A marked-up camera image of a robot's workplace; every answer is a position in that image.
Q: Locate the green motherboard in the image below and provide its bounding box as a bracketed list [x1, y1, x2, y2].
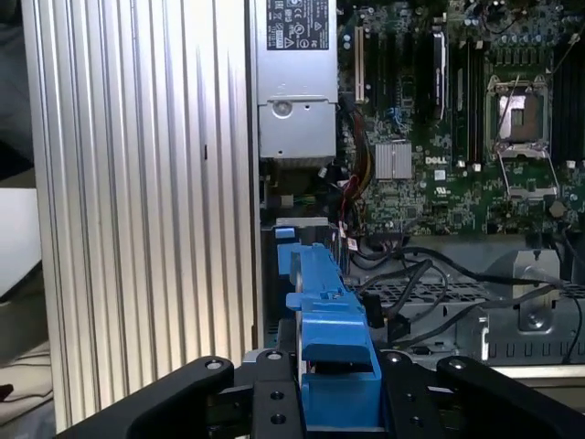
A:
[335, 0, 585, 240]

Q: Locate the red yellow power wire bundle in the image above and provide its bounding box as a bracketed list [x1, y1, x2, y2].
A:
[335, 104, 378, 235]

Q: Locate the thick black wire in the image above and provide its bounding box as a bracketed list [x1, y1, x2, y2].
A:
[351, 244, 585, 290]

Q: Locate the metal socket cover frame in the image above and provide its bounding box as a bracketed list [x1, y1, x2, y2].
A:
[496, 142, 561, 203]

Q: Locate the beige expansion slot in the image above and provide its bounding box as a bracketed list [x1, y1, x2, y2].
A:
[354, 25, 367, 104]

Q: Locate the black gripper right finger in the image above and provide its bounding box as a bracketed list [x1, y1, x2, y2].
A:
[378, 349, 585, 439]

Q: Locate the black wire with flat plug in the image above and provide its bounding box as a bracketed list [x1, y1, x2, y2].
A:
[360, 258, 452, 331]

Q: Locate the grey perforated drive cage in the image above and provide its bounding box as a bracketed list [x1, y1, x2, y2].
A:
[356, 246, 585, 368]

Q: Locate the black expansion slot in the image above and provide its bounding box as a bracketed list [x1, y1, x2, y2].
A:
[367, 29, 381, 107]
[385, 31, 399, 107]

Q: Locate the CPU socket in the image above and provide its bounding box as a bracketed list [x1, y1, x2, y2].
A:
[486, 75, 552, 144]

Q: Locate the white flat panel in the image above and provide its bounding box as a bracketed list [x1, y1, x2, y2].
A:
[0, 187, 45, 304]

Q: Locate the silver finned chipset heatsink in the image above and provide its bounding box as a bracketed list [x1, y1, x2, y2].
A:
[374, 142, 414, 181]

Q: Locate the black RAM slot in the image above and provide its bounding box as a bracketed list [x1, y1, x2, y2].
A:
[454, 40, 468, 171]
[468, 40, 485, 171]

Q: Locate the thin metal locking lever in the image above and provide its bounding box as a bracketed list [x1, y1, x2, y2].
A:
[495, 72, 522, 141]

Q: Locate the grey disk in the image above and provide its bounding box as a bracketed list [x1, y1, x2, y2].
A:
[273, 241, 386, 434]

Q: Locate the black open PC case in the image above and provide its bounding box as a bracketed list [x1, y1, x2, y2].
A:
[244, 0, 585, 381]

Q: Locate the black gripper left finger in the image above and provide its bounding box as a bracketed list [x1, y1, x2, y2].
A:
[54, 349, 306, 439]

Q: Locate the silver power supply unit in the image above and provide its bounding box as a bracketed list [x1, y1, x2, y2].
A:
[255, 0, 340, 159]

